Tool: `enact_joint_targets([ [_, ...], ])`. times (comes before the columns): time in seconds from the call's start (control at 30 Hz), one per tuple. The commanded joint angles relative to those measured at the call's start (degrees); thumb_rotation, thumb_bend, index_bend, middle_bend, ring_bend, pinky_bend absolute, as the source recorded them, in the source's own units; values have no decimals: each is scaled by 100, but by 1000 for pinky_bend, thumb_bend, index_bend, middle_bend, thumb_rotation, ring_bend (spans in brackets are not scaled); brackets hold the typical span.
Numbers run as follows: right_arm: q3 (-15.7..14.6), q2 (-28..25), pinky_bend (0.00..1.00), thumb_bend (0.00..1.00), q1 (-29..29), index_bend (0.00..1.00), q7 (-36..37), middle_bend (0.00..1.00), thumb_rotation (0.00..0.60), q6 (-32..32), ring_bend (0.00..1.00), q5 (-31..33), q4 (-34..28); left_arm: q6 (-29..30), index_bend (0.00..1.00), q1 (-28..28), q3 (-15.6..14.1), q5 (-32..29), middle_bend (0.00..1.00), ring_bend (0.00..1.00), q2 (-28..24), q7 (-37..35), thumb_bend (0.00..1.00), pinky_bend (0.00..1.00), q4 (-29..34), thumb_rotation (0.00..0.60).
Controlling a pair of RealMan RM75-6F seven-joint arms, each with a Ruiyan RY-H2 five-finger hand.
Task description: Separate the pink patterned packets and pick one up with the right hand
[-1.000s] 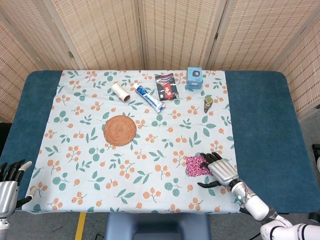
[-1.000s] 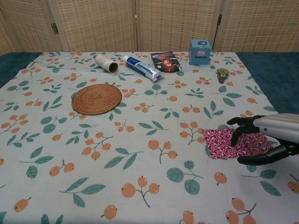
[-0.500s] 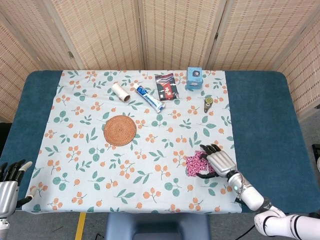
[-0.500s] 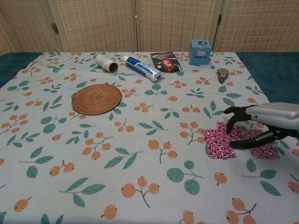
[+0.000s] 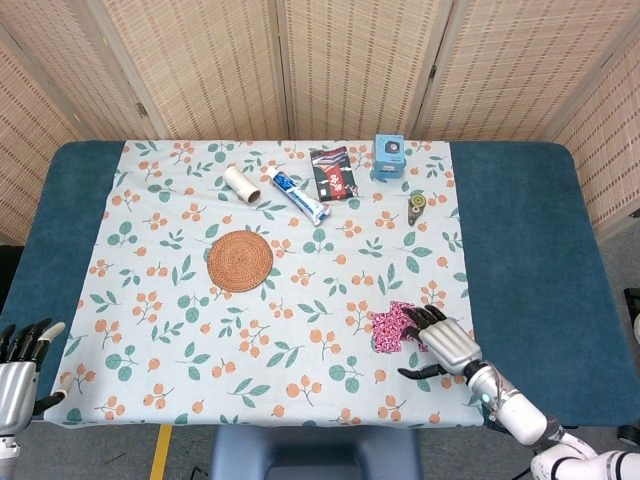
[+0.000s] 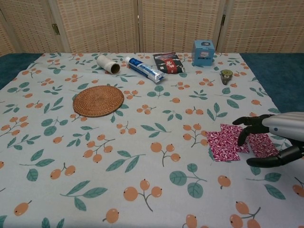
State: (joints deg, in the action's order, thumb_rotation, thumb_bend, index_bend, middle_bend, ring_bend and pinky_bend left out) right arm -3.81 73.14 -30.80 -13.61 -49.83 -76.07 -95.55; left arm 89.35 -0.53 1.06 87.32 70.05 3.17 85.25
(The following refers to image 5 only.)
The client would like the blue white toothpaste tube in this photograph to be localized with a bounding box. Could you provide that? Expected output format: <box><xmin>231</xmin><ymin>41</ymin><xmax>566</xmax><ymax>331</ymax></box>
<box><xmin>265</xmin><ymin>166</ymin><xmax>332</xmax><ymax>227</ymax></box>

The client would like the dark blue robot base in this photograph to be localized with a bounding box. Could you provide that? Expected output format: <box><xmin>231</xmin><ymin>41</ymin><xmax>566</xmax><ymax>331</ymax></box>
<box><xmin>209</xmin><ymin>424</ymin><xmax>421</xmax><ymax>480</ymax></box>

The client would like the black white floor equipment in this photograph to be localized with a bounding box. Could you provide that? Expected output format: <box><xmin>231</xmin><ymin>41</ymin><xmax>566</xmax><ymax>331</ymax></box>
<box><xmin>622</xmin><ymin>287</ymin><xmax>640</xmax><ymax>346</ymax></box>

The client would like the small light blue box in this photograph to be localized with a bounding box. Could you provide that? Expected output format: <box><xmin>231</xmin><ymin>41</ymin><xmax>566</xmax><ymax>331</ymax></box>
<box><xmin>370</xmin><ymin>133</ymin><xmax>406</xmax><ymax>182</ymax></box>

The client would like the white roll with cardboard core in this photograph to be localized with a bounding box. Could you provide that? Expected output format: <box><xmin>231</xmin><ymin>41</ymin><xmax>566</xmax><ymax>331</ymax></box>
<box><xmin>223</xmin><ymin>165</ymin><xmax>262</xmax><ymax>204</ymax></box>

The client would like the green correction tape dispenser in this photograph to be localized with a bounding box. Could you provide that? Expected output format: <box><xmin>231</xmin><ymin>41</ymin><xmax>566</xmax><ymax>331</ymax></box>
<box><xmin>404</xmin><ymin>192</ymin><xmax>427</xmax><ymax>226</ymax></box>

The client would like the floral fruit print tablecloth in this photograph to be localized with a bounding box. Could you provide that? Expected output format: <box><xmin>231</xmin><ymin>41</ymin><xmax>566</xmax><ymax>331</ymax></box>
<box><xmin>47</xmin><ymin>139</ymin><xmax>489</xmax><ymax>429</ymax></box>

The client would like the black object beside table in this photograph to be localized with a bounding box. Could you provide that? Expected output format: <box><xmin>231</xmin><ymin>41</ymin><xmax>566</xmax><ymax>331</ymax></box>
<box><xmin>0</xmin><ymin>243</ymin><xmax>22</xmax><ymax>306</ymax></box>

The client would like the woven bamboo folding screen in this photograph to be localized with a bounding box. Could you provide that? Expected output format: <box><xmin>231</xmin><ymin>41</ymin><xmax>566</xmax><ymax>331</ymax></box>
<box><xmin>0</xmin><ymin>0</ymin><xmax>640</xmax><ymax>246</ymax></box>

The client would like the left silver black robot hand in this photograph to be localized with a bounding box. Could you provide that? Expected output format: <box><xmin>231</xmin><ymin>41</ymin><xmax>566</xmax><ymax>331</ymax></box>
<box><xmin>0</xmin><ymin>317</ymin><xmax>76</xmax><ymax>441</ymax></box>

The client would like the black red snack packet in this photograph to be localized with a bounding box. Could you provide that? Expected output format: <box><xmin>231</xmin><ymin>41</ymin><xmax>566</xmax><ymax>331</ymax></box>
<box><xmin>309</xmin><ymin>145</ymin><xmax>361</xmax><ymax>203</ymax></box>

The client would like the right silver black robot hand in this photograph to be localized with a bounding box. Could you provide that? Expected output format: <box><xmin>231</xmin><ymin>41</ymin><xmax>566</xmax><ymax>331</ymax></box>
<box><xmin>397</xmin><ymin>303</ymin><xmax>484</xmax><ymax>381</ymax></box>

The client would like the round woven rattan coaster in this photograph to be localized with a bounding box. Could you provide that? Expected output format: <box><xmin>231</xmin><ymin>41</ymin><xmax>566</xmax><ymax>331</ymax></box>
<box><xmin>206</xmin><ymin>229</ymin><xmax>275</xmax><ymax>292</ymax></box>

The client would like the yellow floor tape strip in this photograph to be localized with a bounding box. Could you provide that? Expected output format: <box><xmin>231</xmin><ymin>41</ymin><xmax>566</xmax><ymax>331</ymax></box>
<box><xmin>149</xmin><ymin>424</ymin><xmax>174</xmax><ymax>480</ymax></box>

